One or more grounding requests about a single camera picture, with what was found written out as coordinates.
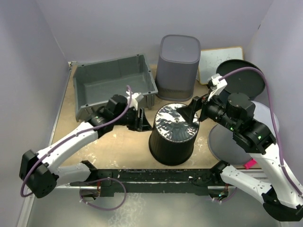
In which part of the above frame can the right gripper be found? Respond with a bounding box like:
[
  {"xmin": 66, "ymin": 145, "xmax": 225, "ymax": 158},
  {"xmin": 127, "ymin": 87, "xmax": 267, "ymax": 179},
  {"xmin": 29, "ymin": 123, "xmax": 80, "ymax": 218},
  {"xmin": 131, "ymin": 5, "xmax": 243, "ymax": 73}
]
[{"xmin": 177, "ymin": 88, "xmax": 239, "ymax": 132}]

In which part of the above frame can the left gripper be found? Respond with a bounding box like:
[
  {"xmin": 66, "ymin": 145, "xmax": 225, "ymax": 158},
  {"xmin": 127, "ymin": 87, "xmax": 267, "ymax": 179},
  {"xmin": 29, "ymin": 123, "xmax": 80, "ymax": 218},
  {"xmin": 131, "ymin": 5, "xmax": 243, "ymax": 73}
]
[{"xmin": 113, "ymin": 106, "xmax": 152, "ymax": 131}]

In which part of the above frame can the black ribbed round bin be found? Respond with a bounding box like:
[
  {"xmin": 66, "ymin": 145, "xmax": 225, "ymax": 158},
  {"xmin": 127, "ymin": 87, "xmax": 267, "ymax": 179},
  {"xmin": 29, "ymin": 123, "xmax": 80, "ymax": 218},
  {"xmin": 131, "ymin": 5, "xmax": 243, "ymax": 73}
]
[{"xmin": 149, "ymin": 103, "xmax": 199, "ymax": 166}]

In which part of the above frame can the grey mesh square bin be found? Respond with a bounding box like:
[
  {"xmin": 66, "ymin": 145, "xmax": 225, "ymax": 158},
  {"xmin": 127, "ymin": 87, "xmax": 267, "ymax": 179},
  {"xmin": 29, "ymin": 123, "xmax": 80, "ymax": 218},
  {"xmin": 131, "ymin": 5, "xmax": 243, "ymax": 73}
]
[{"xmin": 155, "ymin": 35, "xmax": 201, "ymax": 102}]

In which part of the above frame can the light grey round bin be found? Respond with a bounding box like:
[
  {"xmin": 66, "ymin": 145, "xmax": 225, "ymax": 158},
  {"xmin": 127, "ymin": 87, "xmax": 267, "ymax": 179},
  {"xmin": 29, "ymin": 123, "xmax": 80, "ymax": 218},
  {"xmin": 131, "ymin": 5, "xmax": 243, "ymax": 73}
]
[{"xmin": 208, "ymin": 101, "xmax": 275, "ymax": 166}]

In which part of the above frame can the dark blue round bin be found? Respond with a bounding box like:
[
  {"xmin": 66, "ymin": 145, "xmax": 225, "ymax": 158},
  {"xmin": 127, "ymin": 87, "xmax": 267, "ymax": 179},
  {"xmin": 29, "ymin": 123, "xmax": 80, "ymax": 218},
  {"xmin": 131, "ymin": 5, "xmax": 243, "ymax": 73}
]
[{"xmin": 216, "ymin": 59, "xmax": 265, "ymax": 103}]

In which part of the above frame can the grey plastic tray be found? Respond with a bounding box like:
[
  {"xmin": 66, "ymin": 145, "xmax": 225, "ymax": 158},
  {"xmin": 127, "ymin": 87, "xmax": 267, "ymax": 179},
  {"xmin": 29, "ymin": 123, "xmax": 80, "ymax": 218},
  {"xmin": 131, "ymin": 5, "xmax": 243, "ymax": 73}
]
[{"xmin": 73, "ymin": 54, "xmax": 158, "ymax": 122}]

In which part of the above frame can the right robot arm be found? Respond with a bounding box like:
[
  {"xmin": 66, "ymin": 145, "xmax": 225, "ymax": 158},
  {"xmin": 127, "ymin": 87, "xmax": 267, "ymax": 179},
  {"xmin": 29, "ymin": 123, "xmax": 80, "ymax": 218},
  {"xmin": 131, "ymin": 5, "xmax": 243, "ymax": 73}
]
[{"xmin": 177, "ymin": 93, "xmax": 303, "ymax": 222}]

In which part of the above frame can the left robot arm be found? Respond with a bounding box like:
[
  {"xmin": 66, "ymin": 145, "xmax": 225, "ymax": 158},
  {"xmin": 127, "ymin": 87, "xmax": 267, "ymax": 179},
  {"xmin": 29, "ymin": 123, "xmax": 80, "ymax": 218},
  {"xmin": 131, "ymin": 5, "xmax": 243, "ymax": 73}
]
[{"xmin": 19, "ymin": 93, "xmax": 152, "ymax": 198}]

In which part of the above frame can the pink plastic clip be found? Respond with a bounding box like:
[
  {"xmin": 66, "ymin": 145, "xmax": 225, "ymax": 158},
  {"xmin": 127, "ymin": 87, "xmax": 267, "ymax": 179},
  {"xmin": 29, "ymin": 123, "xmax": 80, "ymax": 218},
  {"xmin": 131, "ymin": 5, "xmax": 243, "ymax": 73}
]
[{"xmin": 243, "ymin": 158, "xmax": 257, "ymax": 169}]

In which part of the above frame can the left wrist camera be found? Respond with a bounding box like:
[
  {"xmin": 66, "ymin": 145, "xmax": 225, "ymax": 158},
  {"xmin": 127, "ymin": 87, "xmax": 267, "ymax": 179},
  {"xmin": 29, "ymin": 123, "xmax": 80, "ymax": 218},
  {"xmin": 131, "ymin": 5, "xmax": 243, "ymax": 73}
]
[{"xmin": 126, "ymin": 91, "xmax": 143, "ymax": 111}]

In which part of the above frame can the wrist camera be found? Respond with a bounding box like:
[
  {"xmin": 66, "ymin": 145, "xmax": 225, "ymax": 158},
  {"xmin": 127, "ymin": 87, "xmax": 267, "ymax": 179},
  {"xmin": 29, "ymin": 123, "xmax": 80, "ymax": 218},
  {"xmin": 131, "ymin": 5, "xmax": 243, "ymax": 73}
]
[
  {"xmin": 208, "ymin": 74, "xmax": 227, "ymax": 101},
  {"xmin": 126, "ymin": 91, "xmax": 143, "ymax": 111}
]

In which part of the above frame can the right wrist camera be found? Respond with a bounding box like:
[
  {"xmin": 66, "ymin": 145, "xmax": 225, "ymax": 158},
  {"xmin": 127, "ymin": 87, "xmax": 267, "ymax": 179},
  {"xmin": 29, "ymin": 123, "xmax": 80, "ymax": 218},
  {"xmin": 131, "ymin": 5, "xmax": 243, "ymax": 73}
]
[{"xmin": 208, "ymin": 74, "xmax": 227, "ymax": 101}]

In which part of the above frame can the small whiteboard yellow frame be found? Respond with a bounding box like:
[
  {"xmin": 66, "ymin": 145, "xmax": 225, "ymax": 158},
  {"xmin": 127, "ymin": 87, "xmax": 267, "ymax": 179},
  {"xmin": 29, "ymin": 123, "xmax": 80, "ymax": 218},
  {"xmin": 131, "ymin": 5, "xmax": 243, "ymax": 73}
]
[{"xmin": 196, "ymin": 46, "xmax": 244, "ymax": 85}]

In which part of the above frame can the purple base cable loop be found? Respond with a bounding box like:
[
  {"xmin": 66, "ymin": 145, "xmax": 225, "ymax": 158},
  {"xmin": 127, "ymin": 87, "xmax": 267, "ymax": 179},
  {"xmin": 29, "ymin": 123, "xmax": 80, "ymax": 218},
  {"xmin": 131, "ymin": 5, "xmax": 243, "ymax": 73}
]
[{"xmin": 79, "ymin": 178, "xmax": 127, "ymax": 211}]

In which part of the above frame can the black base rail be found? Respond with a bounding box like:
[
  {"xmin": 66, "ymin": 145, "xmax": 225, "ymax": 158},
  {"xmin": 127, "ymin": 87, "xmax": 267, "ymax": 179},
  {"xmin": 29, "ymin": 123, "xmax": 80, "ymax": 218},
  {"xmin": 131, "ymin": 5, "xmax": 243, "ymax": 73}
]
[{"xmin": 70, "ymin": 169, "xmax": 225, "ymax": 197}]

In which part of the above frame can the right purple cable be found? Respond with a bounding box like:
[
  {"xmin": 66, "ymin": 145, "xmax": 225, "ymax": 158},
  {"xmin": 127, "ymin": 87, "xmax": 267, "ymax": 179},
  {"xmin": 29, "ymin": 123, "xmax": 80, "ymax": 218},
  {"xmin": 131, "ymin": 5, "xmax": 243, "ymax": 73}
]
[{"xmin": 219, "ymin": 66, "xmax": 303, "ymax": 197}]

